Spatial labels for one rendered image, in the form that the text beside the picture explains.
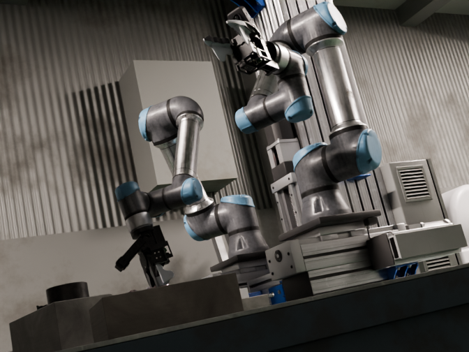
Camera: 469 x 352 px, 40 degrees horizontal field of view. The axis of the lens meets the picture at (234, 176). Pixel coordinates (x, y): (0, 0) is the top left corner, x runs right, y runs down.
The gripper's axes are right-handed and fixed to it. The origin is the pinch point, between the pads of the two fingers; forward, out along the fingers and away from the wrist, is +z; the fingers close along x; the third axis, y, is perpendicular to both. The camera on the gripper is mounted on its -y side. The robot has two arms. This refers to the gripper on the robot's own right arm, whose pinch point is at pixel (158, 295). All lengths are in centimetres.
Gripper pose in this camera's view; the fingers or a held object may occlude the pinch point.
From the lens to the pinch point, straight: 188.8
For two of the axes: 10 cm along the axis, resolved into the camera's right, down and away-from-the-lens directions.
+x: -2.8, 4.3, 8.6
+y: 8.8, -2.4, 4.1
